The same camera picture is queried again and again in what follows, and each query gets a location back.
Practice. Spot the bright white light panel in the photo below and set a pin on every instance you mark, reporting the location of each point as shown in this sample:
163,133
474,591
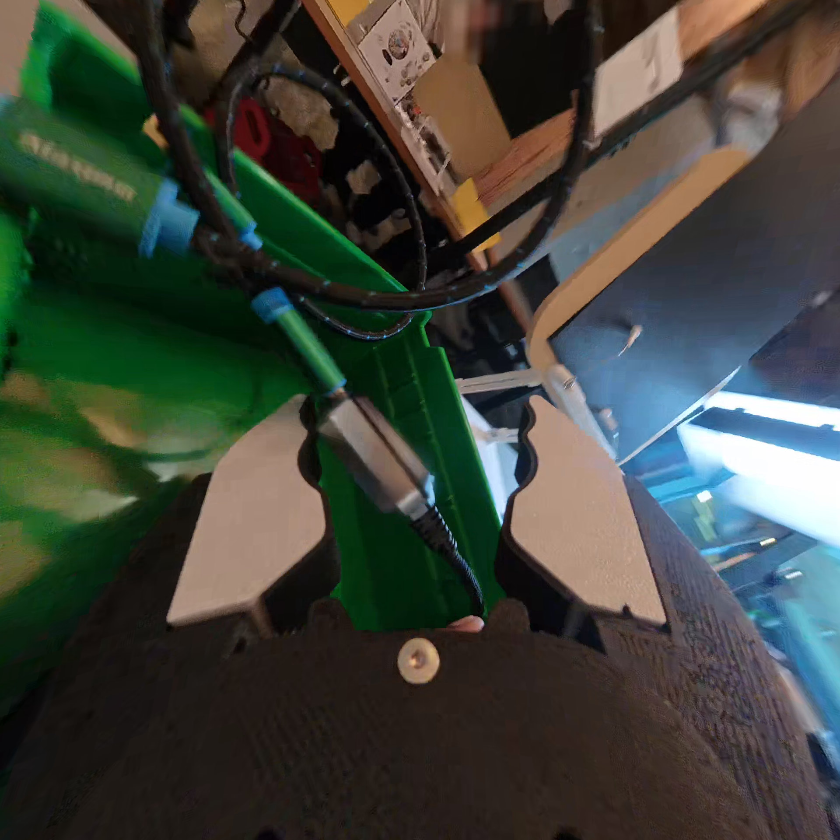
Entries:
761,459

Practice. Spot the white paper notice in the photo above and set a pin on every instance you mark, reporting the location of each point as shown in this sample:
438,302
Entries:
640,72

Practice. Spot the black silver adapter hub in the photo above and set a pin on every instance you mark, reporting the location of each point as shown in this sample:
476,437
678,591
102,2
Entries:
380,459

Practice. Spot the person's left hand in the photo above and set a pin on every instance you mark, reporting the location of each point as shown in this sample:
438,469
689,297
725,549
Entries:
467,623

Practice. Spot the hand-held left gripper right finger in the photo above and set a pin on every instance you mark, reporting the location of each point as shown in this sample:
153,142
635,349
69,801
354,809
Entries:
584,525

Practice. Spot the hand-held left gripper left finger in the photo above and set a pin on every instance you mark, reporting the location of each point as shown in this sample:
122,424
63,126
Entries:
256,518

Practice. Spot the green plastic bin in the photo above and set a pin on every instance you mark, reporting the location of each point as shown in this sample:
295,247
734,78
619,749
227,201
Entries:
131,341

